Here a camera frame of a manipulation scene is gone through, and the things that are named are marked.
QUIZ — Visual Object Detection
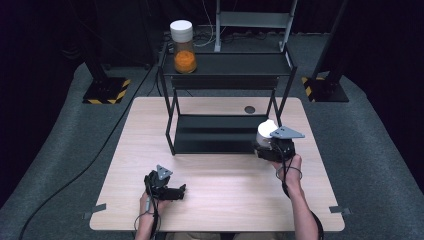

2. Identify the tangle of floor cables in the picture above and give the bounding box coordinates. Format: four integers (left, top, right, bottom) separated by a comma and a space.
163, 0, 218, 51

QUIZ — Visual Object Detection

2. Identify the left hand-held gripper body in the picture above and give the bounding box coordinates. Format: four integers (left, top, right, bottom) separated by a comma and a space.
143, 164, 174, 202

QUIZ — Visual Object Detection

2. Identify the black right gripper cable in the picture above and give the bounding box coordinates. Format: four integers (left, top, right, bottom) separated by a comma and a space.
275, 143, 325, 240

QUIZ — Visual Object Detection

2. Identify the grey metal stand frame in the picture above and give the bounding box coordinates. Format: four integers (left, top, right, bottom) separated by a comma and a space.
214, 0, 299, 53

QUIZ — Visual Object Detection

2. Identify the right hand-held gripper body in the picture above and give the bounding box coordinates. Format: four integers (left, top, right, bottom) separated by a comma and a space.
262, 125, 306, 164

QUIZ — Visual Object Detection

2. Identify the long black floor cable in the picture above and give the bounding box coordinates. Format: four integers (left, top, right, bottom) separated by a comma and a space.
18, 63, 159, 240

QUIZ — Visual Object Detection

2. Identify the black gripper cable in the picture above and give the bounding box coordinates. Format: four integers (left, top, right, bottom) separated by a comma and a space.
134, 196, 162, 240
275, 143, 325, 240

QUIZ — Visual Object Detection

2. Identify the grey tape strip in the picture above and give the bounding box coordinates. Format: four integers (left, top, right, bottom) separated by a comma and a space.
82, 203, 107, 220
329, 205, 352, 216

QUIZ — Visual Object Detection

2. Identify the black stand with striped base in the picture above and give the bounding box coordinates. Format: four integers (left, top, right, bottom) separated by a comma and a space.
301, 0, 350, 103
79, 49, 132, 105

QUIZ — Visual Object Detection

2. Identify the black two-tier metal shelf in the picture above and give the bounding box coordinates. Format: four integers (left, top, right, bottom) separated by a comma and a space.
157, 42, 298, 157

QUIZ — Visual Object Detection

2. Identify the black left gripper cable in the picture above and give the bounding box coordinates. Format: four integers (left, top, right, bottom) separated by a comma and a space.
134, 196, 162, 240

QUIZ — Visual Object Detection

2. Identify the person's left hand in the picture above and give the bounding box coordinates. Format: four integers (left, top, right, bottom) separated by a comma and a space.
139, 191, 169, 218

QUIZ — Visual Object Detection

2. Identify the jar with beige contents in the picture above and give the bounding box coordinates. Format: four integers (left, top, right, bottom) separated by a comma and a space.
254, 119, 279, 151

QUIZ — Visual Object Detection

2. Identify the jar with orange contents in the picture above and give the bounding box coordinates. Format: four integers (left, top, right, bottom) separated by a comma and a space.
169, 19, 198, 75

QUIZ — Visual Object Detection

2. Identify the person's right hand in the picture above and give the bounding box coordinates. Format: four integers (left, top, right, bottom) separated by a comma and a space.
270, 153, 304, 191

